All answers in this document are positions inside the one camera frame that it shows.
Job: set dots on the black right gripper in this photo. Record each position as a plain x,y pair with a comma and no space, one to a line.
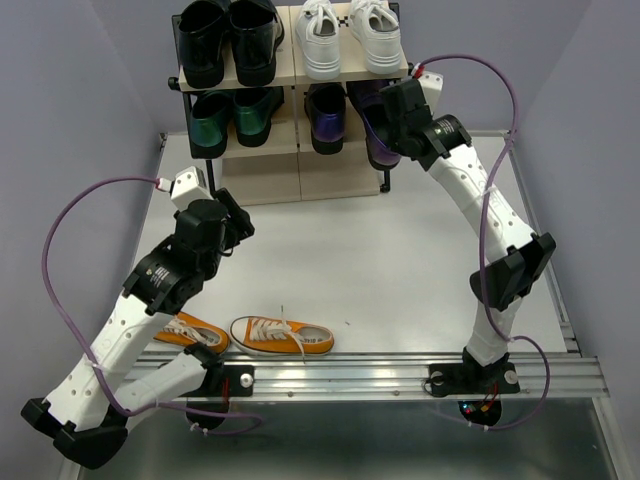
391,135

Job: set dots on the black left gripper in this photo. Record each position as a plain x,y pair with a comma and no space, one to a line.
239,223

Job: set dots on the purple loafer one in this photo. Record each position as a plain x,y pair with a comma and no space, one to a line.
325,108
366,99

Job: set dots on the white sneaker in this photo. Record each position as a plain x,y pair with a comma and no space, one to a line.
317,33
376,27

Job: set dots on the orange sneaker one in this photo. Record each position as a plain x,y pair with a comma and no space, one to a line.
266,336
184,330

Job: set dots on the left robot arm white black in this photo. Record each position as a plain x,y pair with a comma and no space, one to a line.
90,414

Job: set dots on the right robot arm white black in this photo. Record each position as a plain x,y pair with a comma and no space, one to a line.
512,256

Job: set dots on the beige black-framed shoe shelf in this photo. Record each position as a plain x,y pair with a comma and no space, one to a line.
286,167

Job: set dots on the green loafer left one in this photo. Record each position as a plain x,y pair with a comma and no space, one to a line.
209,120

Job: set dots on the green loafer one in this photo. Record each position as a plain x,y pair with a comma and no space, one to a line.
209,120
253,109

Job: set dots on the green loafer right one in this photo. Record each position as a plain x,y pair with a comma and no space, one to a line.
253,109

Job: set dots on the black loafer right one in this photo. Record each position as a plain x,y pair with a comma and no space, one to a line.
256,32

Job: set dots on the black loafer one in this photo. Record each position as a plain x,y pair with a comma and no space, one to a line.
202,29
256,32

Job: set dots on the black loafer left one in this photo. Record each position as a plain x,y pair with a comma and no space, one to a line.
202,29

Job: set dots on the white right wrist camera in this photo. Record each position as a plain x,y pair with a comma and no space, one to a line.
431,85

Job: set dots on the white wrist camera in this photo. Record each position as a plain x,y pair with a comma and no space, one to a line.
189,185
431,85

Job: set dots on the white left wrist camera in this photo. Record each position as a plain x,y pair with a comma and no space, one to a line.
189,185

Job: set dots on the aluminium mounting rail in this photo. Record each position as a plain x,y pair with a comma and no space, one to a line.
377,377

